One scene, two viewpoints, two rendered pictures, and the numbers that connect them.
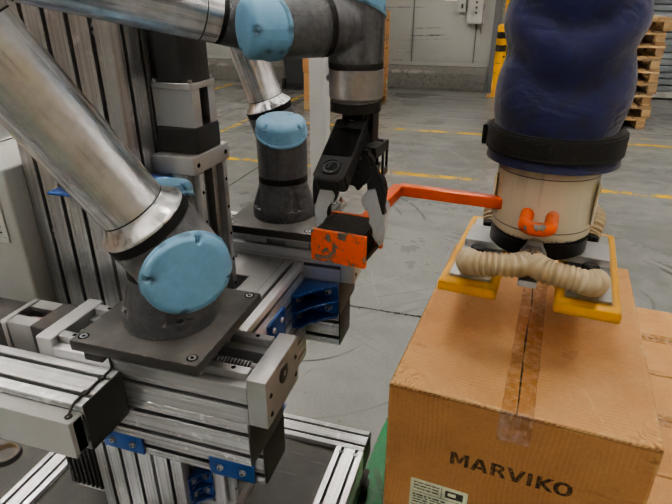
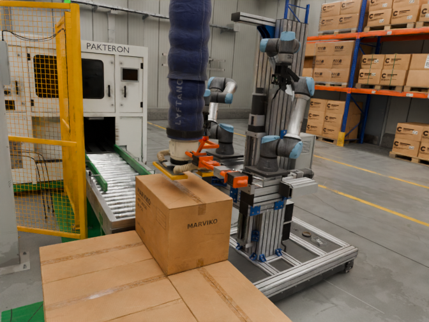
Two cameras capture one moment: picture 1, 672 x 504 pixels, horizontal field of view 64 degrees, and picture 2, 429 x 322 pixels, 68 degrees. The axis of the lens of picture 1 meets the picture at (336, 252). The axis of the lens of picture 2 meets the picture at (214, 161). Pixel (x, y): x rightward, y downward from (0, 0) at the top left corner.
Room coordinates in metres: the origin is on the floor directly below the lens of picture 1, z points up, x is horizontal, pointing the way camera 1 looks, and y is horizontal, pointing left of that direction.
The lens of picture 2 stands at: (2.23, -1.78, 1.62)
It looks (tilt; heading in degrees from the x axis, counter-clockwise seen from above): 14 degrees down; 127
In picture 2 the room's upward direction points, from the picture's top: 4 degrees clockwise
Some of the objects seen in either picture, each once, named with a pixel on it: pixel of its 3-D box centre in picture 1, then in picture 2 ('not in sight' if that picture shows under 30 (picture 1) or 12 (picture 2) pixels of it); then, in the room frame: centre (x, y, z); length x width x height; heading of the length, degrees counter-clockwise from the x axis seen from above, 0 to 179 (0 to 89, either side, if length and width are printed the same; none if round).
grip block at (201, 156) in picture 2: not in sight; (202, 160); (1.15, -0.47, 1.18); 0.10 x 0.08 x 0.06; 67
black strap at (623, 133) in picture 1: (552, 137); (185, 131); (0.92, -0.37, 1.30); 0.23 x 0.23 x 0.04
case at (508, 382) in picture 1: (515, 395); (179, 215); (0.91, -0.38, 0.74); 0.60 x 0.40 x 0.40; 158
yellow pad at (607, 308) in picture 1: (588, 261); (169, 167); (0.89, -0.46, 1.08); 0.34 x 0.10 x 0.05; 157
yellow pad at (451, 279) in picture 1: (483, 244); (197, 165); (0.96, -0.29, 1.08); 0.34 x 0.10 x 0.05; 157
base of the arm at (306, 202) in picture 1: (283, 193); (267, 161); (1.24, 0.13, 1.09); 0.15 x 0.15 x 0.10
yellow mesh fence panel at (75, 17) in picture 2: not in sight; (39, 133); (-0.63, -0.55, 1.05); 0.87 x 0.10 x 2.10; 30
